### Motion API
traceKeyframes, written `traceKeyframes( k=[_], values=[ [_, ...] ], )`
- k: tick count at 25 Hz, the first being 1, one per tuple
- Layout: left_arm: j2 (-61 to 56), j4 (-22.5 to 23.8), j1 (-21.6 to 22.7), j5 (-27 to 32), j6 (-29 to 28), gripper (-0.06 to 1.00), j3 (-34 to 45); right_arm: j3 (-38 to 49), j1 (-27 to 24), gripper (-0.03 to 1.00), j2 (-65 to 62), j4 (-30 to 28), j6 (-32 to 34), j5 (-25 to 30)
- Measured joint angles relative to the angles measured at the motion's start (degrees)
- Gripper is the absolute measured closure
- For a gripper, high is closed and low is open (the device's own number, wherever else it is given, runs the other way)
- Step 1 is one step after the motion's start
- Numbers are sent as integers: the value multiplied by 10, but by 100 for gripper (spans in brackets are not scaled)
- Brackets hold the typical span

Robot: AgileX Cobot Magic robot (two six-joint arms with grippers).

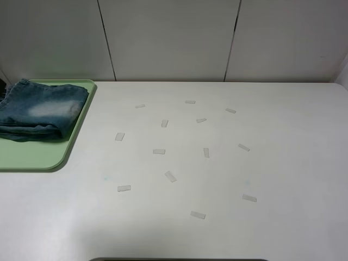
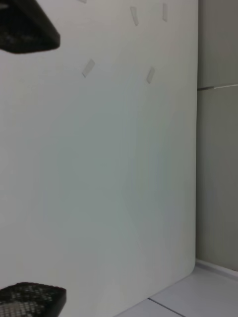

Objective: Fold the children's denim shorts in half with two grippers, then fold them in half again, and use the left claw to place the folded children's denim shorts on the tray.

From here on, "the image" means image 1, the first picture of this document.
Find dark monitor edge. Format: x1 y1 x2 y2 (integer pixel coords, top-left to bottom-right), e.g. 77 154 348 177
90 257 266 261

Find children's blue denim shorts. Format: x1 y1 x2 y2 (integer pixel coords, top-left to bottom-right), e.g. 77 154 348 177
1 79 89 142

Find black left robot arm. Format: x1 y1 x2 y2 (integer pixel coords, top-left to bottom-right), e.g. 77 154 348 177
0 79 7 100

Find light green plastic tray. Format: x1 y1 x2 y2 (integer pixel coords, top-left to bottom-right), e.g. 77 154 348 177
1 79 96 171

